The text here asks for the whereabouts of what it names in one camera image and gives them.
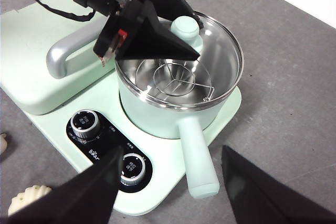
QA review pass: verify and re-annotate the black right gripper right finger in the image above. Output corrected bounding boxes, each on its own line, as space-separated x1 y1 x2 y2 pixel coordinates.
221 144 336 224

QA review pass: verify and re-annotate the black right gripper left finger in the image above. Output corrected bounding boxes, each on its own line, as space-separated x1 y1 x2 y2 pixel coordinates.
7 145 125 224

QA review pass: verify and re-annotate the glass pot lid green knob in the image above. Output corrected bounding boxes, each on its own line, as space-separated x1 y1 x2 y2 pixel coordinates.
115 10 245 111

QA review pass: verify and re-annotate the twisted white steamed bun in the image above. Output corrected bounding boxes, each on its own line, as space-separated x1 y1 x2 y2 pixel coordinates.
7 185 53 217

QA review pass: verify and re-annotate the smooth white steamed bun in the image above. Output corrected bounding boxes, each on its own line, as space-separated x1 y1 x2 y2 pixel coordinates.
0 132 8 155

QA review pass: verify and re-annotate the pale green cooker base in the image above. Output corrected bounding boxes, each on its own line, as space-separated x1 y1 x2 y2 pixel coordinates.
0 0 243 216

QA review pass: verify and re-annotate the pale green griddle cover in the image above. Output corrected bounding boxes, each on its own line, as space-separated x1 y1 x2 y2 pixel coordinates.
0 0 122 116

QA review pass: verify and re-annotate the steel wire steamer rack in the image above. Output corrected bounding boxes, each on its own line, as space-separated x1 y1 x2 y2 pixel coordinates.
135 58 215 103

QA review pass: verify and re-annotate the pale green pot with handle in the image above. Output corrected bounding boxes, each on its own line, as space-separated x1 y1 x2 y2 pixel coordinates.
115 56 244 199

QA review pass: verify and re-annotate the silver griddle cover handle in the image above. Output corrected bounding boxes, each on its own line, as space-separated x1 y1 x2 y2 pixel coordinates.
46 19 116 79

